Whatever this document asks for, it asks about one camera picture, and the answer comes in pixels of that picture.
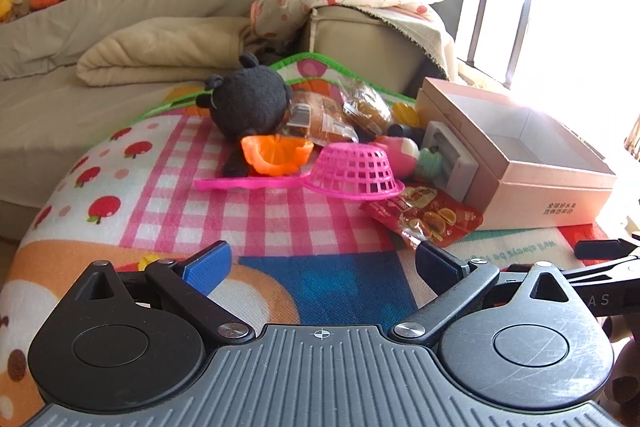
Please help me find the red snack packet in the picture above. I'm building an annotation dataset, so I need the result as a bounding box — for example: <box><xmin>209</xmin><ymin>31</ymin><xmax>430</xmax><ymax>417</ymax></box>
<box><xmin>360</xmin><ymin>184</ymin><xmax>484</xmax><ymax>247</ymax></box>

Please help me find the white battery charger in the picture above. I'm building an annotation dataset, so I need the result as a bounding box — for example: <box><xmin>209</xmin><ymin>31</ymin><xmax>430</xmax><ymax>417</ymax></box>
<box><xmin>416</xmin><ymin>121</ymin><xmax>478</xmax><ymax>202</ymax></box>

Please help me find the pink and green toy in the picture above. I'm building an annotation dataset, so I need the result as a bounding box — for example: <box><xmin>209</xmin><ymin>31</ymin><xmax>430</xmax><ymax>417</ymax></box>
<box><xmin>374</xmin><ymin>135</ymin><xmax>444</xmax><ymax>181</ymax></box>

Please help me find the pink cardboard box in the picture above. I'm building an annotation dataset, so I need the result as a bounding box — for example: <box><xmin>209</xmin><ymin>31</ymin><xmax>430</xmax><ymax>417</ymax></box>
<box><xmin>416</xmin><ymin>78</ymin><xmax>615</xmax><ymax>230</ymax></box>

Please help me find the pink plastic strainer basket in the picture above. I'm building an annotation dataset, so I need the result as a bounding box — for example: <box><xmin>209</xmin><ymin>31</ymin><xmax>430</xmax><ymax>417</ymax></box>
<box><xmin>193</xmin><ymin>143</ymin><xmax>405</xmax><ymax>202</ymax></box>

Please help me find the orange plastic pumpkin cup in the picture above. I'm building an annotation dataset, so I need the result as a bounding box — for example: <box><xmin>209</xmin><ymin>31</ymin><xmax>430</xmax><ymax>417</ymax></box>
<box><xmin>241</xmin><ymin>134</ymin><xmax>314</xmax><ymax>176</ymax></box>

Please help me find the black plush toy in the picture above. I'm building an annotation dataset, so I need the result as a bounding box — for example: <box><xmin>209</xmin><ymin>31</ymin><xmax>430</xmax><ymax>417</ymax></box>
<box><xmin>195</xmin><ymin>52</ymin><xmax>292</xmax><ymax>178</ymax></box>

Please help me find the packaged bread with barcode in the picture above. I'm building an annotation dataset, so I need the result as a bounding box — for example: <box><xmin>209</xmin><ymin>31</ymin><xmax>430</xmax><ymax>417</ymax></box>
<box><xmin>278</xmin><ymin>90</ymin><xmax>359</xmax><ymax>146</ymax></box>

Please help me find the brown gloved right hand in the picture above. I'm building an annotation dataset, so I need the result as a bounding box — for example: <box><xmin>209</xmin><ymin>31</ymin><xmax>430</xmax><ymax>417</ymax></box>
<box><xmin>598</xmin><ymin>313</ymin><xmax>640</xmax><ymax>426</ymax></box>

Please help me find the colourful play mat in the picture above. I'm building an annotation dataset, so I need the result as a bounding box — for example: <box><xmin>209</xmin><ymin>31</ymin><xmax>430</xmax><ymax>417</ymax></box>
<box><xmin>0</xmin><ymin>51</ymin><xmax>640</xmax><ymax>427</ymax></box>

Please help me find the black small toy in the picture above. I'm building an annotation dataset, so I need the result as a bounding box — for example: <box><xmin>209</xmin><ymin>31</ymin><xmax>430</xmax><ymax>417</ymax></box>
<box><xmin>386</xmin><ymin>124</ymin><xmax>425</xmax><ymax>145</ymax></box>

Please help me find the beige sofa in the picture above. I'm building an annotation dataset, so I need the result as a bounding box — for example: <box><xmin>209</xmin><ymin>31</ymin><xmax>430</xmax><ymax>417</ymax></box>
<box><xmin>1</xmin><ymin>0</ymin><xmax>444</xmax><ymax>239</ymax></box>

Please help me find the beige folded blanket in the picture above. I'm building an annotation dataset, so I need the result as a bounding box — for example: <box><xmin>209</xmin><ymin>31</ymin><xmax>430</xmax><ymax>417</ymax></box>
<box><xmin>76</xmin><ymin>16</ymin><xmax>264</xmax><ymax>87</ymax></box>

